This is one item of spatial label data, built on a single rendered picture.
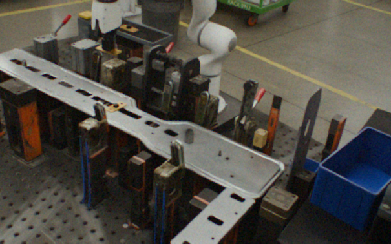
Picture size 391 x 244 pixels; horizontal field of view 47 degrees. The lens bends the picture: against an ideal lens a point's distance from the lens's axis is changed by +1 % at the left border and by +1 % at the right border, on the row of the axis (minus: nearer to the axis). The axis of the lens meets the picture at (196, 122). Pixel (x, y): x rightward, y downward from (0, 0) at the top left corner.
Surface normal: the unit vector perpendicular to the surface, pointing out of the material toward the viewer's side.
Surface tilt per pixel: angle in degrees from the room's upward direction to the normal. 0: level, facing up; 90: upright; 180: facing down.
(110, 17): 91
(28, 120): 90
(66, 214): 0
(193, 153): 0
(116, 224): 0
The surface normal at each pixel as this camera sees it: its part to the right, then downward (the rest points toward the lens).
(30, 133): 0.82, 0.36
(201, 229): 0.07, -0.84
